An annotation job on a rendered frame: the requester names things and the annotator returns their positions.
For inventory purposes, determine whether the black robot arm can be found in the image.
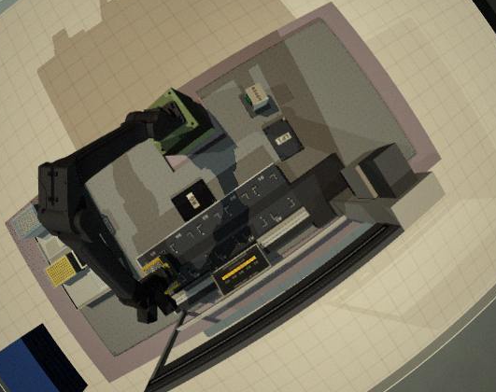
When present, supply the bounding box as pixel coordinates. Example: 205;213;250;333
37;101;186;324

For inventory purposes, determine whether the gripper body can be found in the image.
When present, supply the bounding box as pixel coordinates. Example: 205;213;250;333
139;267;177;286

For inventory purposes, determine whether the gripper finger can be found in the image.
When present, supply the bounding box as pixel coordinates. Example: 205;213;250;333
162;262;174;273

